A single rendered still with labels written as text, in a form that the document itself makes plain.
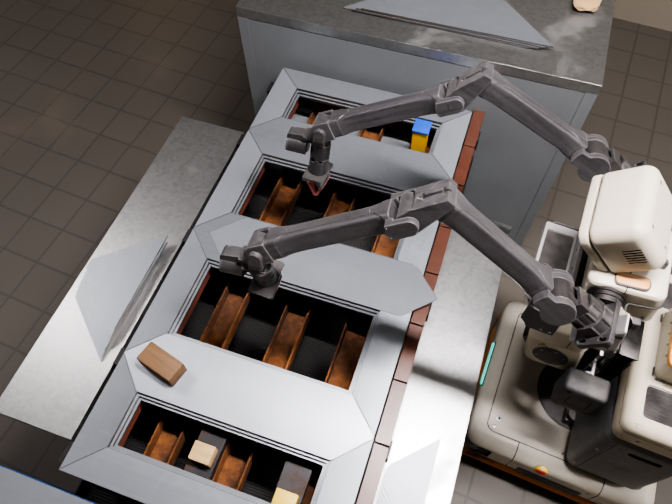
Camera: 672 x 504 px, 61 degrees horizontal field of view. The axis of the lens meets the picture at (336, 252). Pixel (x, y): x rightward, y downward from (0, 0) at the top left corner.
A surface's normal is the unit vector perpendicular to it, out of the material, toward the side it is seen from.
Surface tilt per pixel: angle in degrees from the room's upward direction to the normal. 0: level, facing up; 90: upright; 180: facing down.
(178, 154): 0
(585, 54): 0
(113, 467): 0
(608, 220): 42
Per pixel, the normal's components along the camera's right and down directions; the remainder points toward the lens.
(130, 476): -0.01, -0.51
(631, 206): -0.62, -0.61
